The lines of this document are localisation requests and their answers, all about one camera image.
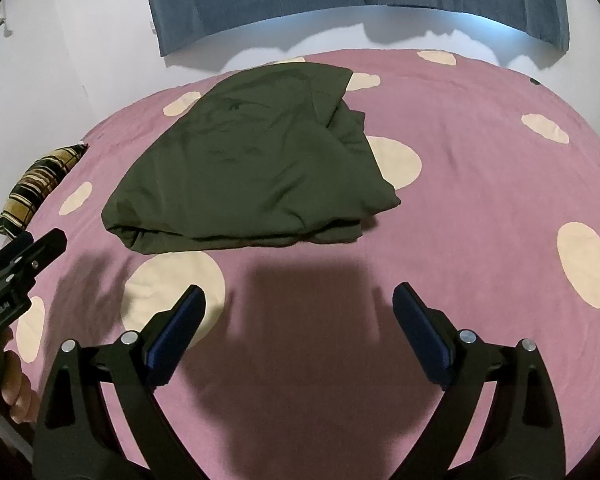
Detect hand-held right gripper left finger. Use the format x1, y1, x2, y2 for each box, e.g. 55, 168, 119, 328
32, 284, 207, 480

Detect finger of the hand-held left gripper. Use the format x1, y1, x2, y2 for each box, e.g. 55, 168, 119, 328
14, 228, 68, 281
0, 232, 34, 273

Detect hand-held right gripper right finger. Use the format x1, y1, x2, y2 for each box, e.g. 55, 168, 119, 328
392, 282, 567, 480

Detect olive green jacket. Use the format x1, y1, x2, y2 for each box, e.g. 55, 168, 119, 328
101, 61, 401, 252

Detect person's left hand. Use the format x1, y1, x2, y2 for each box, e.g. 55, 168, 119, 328
0, 350, 40, 426

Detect striped brown pillow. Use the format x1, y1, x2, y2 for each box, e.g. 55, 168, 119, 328
0, 144, 89, 238

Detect pink dotted bed sheet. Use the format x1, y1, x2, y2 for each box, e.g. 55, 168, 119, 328
0, 49, 600, 480

